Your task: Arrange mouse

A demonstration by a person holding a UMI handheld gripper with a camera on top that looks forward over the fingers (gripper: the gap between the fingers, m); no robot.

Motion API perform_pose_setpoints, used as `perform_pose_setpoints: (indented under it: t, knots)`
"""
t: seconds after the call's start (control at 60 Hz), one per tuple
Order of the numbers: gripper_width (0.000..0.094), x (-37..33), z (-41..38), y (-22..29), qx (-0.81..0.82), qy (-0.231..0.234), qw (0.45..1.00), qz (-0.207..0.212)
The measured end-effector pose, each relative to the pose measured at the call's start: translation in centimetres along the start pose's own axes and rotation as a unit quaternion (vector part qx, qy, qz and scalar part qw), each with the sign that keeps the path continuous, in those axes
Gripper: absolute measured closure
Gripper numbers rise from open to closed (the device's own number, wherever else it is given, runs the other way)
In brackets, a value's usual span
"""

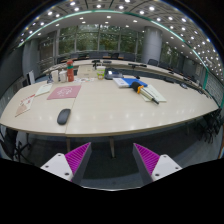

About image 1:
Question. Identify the colourful sticker sheet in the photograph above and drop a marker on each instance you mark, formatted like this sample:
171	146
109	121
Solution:
85	80

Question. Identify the white booklet with red heading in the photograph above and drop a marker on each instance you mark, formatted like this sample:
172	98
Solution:
43	89

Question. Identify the beige cardboard box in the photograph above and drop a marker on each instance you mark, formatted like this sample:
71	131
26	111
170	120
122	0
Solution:
86	71

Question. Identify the red and white fan brochure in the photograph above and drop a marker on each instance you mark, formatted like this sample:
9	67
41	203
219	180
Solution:
25	105

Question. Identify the black computer mouse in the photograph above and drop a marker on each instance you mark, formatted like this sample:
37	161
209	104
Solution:
63	116

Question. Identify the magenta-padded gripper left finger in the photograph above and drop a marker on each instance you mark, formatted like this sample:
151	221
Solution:
56	165

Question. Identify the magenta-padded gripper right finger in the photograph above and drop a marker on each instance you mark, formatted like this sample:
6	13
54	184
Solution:
165	165

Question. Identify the pink printed mouse pad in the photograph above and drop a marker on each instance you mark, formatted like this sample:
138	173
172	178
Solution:
64	92

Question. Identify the stacked white paper cups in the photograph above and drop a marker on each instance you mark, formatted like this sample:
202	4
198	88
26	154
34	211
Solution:
55	76

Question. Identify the white standing board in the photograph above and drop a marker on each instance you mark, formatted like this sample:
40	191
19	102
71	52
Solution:
31	77

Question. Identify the white lidded ceramic mug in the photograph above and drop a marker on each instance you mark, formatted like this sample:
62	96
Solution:
63	77

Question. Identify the red bottle with green band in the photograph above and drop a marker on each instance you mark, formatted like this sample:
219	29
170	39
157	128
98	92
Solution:
70	71

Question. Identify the black office chairs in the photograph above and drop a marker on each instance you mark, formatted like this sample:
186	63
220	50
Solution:
152	62

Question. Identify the ceiling lights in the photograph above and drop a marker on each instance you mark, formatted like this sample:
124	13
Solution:
151	8

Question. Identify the blue covered book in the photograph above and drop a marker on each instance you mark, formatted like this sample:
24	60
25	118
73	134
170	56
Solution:
130	82

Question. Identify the curved conference desk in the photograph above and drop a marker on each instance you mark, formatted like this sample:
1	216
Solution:
156	69

